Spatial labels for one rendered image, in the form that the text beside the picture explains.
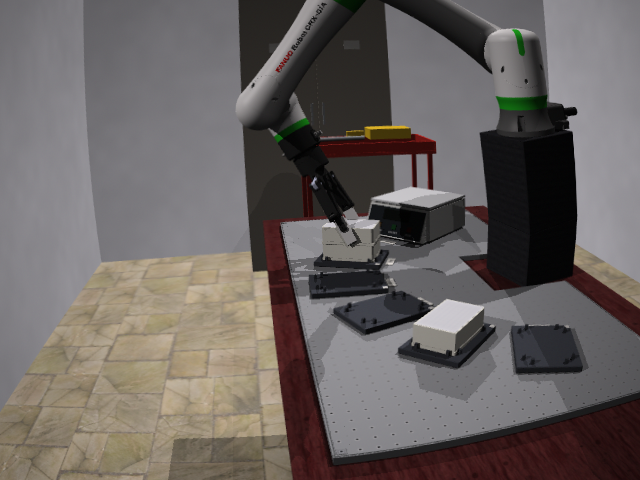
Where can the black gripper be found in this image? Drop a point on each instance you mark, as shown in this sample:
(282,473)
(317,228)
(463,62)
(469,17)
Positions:
(309,164)

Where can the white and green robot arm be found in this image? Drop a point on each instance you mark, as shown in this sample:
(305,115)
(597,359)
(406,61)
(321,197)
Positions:
(515,54)

